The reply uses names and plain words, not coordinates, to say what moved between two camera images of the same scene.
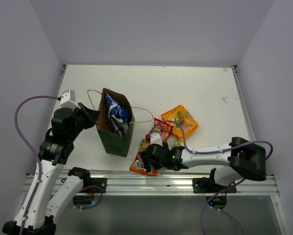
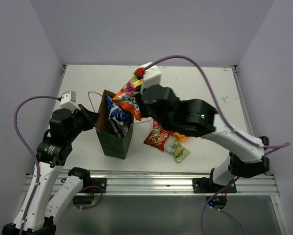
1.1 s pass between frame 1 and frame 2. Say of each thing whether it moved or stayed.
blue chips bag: stayed
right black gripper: moved
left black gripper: stayed
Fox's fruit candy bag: moved
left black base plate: stayed
